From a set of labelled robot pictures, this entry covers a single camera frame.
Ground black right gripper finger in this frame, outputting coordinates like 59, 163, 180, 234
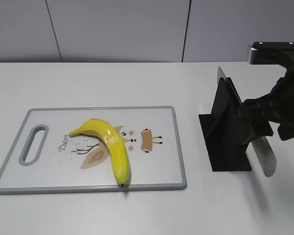
237, 94, 273, 145

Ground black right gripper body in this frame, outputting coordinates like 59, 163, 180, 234
269, 64, 294, 141

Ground white-handled kitchen knife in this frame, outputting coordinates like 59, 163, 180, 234
217, 67, 277, 177

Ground yellow plastic banana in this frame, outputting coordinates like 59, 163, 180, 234
69, 119, 130, 187

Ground black knife stand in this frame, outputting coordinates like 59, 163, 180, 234
198, 77, 252, 172

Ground white grey-rimmed cutting board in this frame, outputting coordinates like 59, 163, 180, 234
0, 106, 187, 194

